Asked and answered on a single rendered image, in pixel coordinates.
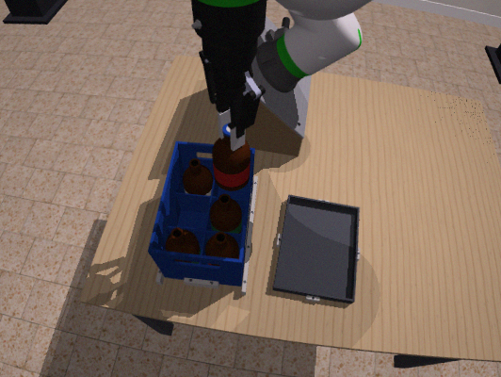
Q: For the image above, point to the blue plastic bottle crate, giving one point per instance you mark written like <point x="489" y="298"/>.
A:
<point x="189" y="211"/>

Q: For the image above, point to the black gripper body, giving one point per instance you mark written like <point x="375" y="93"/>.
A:
<point x="238" y="57"/>

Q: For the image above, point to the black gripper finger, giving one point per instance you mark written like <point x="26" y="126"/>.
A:
<point x="216" y="86"/>
<point x="244" y="118"/>

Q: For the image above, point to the brown glass bottle with red label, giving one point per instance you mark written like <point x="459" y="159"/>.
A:
<point x="231" y="168"/>

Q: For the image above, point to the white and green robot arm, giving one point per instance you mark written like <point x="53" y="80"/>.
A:
<point x="284" y="59"/>

